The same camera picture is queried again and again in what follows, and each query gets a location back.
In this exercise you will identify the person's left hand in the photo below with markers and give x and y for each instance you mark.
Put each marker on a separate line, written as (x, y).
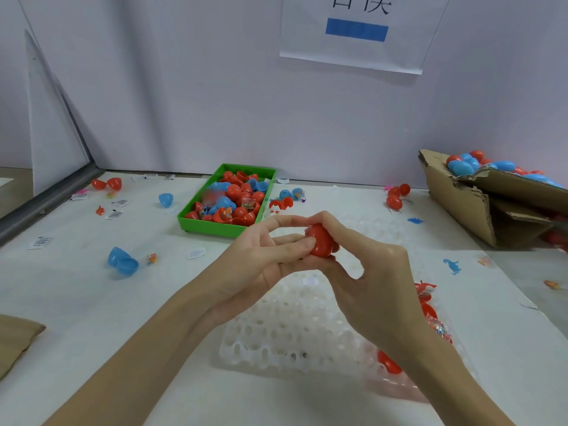
(248, 270)

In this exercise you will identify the person's left forearm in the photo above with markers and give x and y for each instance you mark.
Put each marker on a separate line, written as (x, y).
(120, 368)

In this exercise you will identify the small capsule cluster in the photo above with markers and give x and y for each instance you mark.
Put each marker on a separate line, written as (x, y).
(288, 198)

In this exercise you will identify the clear plastic egg tray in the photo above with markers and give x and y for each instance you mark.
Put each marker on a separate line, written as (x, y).
(284, 337)

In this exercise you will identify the cardboard box of capsules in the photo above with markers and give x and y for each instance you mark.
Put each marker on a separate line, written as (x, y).
(457, 198)

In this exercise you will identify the single blue egg half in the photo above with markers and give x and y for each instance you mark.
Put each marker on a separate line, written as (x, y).
(166, 199)

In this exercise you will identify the white paper sign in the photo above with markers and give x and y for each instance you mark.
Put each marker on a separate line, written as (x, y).
(417, 31)

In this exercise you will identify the person's right hand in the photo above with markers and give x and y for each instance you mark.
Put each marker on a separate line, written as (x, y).
(382, 279)

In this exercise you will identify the flat brown cardboard sheet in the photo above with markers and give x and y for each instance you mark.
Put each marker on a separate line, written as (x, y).
(18, 341)

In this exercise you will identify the pile of finished eggs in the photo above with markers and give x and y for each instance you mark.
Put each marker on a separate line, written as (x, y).
(501, 165)

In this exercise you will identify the grey metal rail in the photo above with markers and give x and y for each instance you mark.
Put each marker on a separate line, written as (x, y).
(44, 208)

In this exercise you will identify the small orange toy piece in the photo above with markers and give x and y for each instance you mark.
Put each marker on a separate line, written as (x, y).
(152, 258)
(551, 284)

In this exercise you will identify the clear triangular panel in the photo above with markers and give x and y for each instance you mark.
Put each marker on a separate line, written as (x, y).
(58, 124)

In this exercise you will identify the blue egg shell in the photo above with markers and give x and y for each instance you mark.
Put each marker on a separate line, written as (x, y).
(123, 261)

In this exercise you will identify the pile of capsule halves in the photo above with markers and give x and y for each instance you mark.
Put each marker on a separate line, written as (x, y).
(229, 197)

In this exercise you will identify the green plastic tray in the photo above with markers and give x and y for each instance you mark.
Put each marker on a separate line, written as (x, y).
(183, 229)

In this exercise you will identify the small blue toy piece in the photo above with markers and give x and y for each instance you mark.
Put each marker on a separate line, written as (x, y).
(452, 266)

